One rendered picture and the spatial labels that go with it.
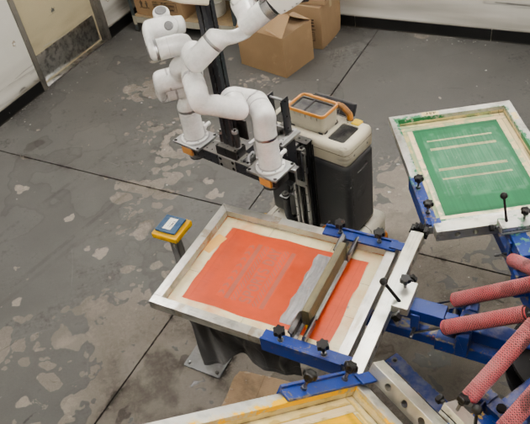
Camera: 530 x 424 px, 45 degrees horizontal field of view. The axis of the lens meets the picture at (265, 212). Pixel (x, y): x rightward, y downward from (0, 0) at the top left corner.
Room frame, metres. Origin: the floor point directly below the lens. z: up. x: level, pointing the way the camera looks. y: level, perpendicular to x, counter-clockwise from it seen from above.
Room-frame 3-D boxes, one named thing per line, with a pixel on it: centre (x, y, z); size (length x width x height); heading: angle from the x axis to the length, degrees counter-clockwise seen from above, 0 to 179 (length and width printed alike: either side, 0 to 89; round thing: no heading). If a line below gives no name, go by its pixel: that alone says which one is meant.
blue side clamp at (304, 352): (1.31, -0.04, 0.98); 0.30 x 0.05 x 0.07; 57
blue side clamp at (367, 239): (1.77, -0.35, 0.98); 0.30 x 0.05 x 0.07; 57
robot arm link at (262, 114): (2.15, -0.05, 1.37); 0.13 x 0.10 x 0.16; 9
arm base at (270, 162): (2.15, -0.07, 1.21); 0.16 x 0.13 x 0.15; 135
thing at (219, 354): (1.53, 0.16, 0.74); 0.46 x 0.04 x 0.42; 57
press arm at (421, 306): (1.36, -0.47, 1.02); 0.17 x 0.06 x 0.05; 57
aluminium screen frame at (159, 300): (1.67, 0.00, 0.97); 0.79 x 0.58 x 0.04; 57
